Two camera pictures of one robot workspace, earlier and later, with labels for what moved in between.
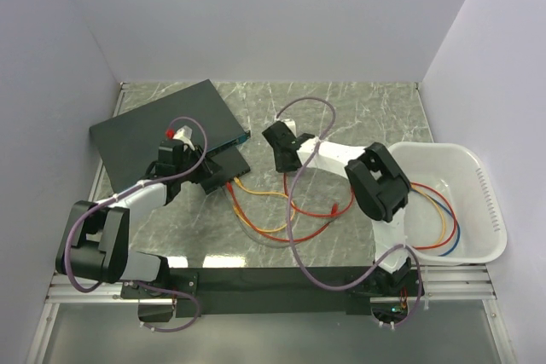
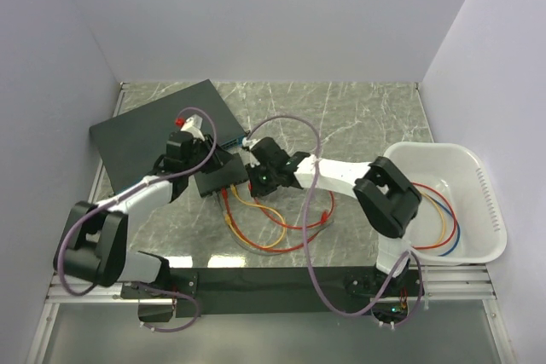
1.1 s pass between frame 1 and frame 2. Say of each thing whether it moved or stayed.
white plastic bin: stayed
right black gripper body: moved
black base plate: stayed
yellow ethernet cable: moved
